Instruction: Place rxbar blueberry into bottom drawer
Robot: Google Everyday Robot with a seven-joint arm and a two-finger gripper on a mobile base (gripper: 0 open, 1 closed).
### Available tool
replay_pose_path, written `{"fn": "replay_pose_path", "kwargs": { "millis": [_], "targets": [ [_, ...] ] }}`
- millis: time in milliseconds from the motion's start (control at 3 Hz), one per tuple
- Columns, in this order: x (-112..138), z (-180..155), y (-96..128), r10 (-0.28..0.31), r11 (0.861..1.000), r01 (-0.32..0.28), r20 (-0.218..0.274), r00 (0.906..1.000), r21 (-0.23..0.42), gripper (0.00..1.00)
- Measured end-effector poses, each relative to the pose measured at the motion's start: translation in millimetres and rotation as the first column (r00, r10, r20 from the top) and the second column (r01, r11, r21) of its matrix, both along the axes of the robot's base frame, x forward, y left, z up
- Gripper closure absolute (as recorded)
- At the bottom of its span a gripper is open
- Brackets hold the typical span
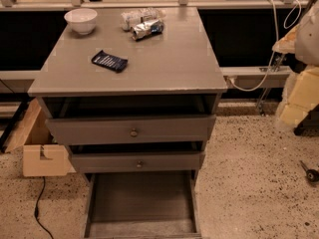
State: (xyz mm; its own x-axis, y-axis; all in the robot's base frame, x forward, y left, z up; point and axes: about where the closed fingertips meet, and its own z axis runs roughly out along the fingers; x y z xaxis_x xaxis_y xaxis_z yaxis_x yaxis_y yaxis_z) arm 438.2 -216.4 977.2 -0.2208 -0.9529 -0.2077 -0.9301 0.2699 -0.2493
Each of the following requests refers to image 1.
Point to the dark blue rxbar wrapper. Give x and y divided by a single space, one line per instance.
111 62

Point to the grey drawer cabinet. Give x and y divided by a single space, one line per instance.
173 74

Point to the cardboard box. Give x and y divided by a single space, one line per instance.
41 157

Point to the yellow foam blocks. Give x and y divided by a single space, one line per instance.
299 97

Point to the black tool on floor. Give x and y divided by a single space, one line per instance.
312 175

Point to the white ceramic bowl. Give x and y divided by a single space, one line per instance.
82 20

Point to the white plastic snack bag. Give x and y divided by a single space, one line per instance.
138 16

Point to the grey open bottom drawer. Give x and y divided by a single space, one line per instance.
142 205

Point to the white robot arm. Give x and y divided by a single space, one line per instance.
307 37

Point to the silver foil snack bag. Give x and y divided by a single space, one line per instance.
147 28

